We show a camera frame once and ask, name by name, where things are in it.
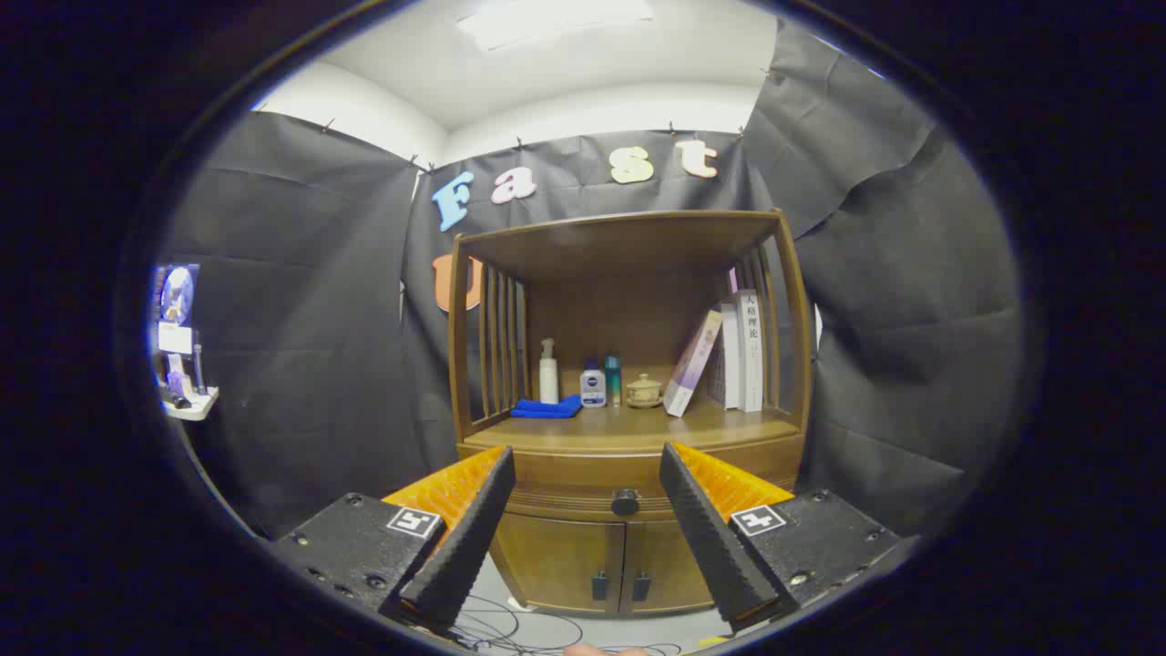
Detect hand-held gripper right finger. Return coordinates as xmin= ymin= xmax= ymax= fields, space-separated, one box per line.
xmin=660 ymin=442 xmax=921 ymax=634

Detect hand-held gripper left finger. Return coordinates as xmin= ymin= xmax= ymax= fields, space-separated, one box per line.
xmin=270 ymin=445 xmax=517 ymax=634

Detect wooden drawer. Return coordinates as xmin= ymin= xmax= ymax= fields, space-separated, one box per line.
xmin=458 ymin=436 xmax=807 ymax=522

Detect narrow wooden cabinet door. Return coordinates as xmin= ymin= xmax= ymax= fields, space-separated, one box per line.
xmin=621 ymin=519 xmax=716 ymax=613

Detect wide wooden cabinet door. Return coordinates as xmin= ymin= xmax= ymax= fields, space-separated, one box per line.
xmin=492 ymin=512 xmax=627 ymax=613

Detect wooden countertop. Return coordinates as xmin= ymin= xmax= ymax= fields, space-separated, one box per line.
xmin=465 ymin=396 xmax=803 ymax=452

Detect wooden cabinet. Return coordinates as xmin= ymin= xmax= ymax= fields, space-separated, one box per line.
xmin=446 ymin=210 xmax=816 ymax=619

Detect folded blue cloth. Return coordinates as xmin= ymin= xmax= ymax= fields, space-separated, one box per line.
xmin=510 ymin=395 xmax=584 ymax=420

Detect grey patterned book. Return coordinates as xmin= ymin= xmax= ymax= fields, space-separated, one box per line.
xmin=707 ymin=301 xmax=741 ymax=411

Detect purple and white book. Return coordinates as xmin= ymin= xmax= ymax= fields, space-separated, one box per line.
xmin=663 ymin=310 xmax=723 ymax=418

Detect black backdrop cloth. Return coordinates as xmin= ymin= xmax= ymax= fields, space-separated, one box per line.
xmin=159 ymin=18 xmax=1021 ymax=538

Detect black cables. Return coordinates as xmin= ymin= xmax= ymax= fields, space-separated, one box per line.
xmin=451 ymin=592 xmax=684 ymax=656

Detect blue wall poster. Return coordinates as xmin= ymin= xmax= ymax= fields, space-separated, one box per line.
xmin=155 ymin=264 xmax=199 ymax=324

